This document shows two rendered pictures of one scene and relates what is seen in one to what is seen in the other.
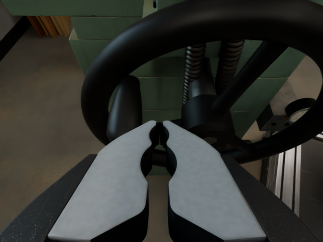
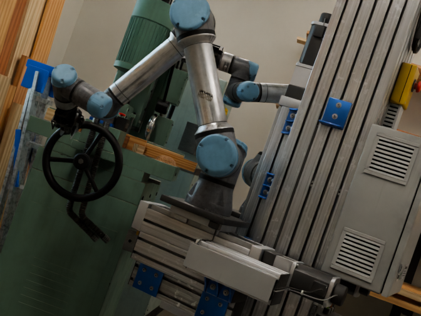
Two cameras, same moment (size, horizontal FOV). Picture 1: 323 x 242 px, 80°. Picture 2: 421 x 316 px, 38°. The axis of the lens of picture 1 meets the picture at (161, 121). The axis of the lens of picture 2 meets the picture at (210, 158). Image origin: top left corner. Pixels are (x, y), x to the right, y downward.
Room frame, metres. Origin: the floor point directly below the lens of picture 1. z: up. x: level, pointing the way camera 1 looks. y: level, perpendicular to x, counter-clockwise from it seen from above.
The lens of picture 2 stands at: (-2.06, -0.57, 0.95)
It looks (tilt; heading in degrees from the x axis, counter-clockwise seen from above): 1 degrees up; 2
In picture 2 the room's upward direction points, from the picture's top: 20 degrees clockwise
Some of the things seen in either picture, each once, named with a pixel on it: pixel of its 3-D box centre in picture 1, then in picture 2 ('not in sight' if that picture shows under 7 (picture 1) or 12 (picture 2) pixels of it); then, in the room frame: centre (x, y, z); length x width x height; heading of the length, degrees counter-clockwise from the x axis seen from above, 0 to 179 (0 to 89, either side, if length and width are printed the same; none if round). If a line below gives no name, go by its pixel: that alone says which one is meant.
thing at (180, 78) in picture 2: not in sight; (175, 87); (0.68, -0.20, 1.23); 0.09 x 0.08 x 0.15; 1
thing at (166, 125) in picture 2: not in sight; (159, 130); (0.65, -0.21, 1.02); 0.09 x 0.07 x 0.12; 91
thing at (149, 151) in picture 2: not in sight; (124, 142); (0.47, -0.11, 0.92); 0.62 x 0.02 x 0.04; 91
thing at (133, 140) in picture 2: not in sight; (119, 138); (0.43, -0.09, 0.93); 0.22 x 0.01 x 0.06; 91
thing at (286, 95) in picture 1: (275, 105); (137, 241); (0.33, -0.31, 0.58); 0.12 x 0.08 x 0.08; 1
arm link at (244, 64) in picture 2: not in sight; (243, 69); (0.39, -0.48, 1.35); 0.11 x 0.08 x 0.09; 91
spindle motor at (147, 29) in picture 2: not in sight; (146, 39); (0.47, -0.05, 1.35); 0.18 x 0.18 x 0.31
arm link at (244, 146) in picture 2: not in sight; (224, 158); (-0.14, -0.53, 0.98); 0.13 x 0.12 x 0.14; 173
